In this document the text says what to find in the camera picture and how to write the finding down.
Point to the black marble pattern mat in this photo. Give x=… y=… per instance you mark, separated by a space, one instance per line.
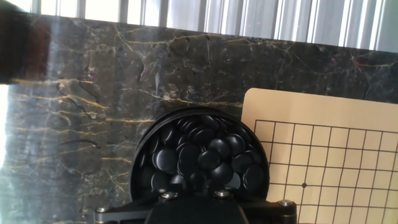
x=124 y=77

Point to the tan go board mat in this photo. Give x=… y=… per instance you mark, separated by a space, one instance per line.
x=326 y=112

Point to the black bowl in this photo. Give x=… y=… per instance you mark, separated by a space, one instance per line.
x=138 y=174

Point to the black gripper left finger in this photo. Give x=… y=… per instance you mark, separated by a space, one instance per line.
x=174 y=214

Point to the black go stone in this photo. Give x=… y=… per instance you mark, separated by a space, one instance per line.
x=219 y=147
x=221 y=172
x=235 y=144
x=253 y=177
x=209 y=160
x=164 y=160
x=188 y=154
x=160 y=181

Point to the dark blurry object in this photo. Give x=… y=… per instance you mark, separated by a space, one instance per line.
x=18 y=46

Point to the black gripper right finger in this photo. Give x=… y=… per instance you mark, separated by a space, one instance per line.
x=224 y=214

